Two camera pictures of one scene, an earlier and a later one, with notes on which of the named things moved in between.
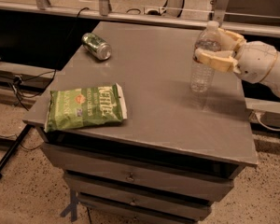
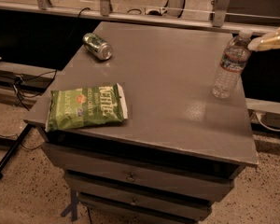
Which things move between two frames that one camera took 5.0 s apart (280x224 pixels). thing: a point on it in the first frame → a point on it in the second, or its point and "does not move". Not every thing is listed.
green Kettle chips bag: (83, 106) does not move
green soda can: (96, 46) does not move
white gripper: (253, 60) → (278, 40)
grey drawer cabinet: (177, 150) does not move
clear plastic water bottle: (203, 76) → (233, 62)
